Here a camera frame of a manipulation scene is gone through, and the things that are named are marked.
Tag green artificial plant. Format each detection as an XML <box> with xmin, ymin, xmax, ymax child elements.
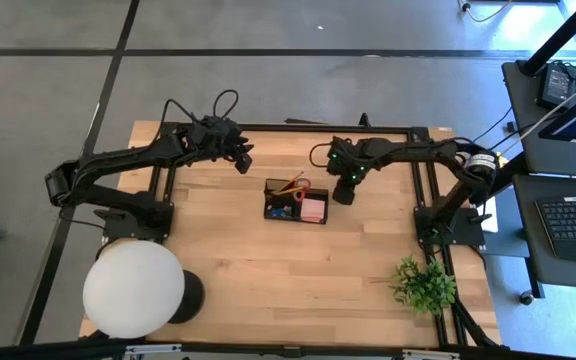
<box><xmin>390</xmin><ymin>255</ymin><xmax>458</xmax><ymax>317</ymax></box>

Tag black mesh desk organizer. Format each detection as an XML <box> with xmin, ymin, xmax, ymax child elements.
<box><xmin>262</xmin><ymin>177</ymin><xmax>330</xmax><ymax>225</ymax></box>

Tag grey desk with laptop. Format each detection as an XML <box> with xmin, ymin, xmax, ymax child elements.
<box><xmin>511</xmin><ymin>172</ymin><xmax>576</xmax><ymax>292</ymax></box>

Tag black rig crossbar with brackets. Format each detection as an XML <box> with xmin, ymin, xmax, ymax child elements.
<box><xmin>0</xmin><ymin>338</ymin><xmax>576</xmax><ymax>360</ymax></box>

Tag orange wooden pencil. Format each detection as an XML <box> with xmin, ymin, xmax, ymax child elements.
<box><xmin>273</xmin><ymin>171</ymin><xmax>306</xmax><ymax>196</ymax></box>

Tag yellowish floor cable with plug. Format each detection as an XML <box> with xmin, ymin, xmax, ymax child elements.
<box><xmin>459</xmin><ymin>0</ymin><xmax>513</xmax><ymax>24</ymax></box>

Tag black floor cables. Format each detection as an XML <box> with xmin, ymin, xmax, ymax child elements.
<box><xmin>460</xmin><ymin>106</ymin><xmax>519</xmax><ymax>174</ymax></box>

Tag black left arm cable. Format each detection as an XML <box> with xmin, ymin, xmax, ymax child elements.
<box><xmin>160</xmin><ymin>88</ymin><xmax>240</xmax><ymax>132</ymax></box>

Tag thin white strip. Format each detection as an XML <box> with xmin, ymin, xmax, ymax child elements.
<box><xmin>497</xmin><ymin>72</ymin><xmax>576</xmax><ymax>156</ymax></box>

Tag white paper sheet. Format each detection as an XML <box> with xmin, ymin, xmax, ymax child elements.
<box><xmin>480</xmin><ymin>197</ymin><xmax>500</xmax><ymax>234</ymax></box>

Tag white globe table lamp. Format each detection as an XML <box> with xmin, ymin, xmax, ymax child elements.
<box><xmin>81</xmin><ymin>239</ymin><xmax>206</xmax><ymax>340</ymax></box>

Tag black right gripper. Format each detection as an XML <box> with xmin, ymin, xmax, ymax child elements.
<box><xmin>326</xmin><ymin>135</ymin><xmax>372</xmax><ymax>207</ymax></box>

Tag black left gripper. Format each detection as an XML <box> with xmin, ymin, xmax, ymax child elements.
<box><xmin>187</xmin><ymin>117</ymin><xmax>256</xmax><ymax>175</ymax></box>

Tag dark grey side desk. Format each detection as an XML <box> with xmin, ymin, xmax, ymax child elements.
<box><xmin>500</xmin><ymin>58</ymin><xmax>576</xmax><ymax>180</ymax></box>

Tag pink sticky note pad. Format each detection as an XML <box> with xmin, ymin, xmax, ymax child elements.
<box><xmin>299</xmin><ymin>197</ymin><xmax>327</xmax><ymax>224</ymax></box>

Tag black laptop keyboard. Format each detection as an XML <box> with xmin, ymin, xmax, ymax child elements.
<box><xmin>534</xmin><ymin>195</ymin><xmax>576</xmax><ymax>266</ymax></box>

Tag black power box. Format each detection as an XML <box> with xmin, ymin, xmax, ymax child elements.
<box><xmin>536</xmin><ymin>61</ymin><xmax>576</xmax><ymax>110</ymax></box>

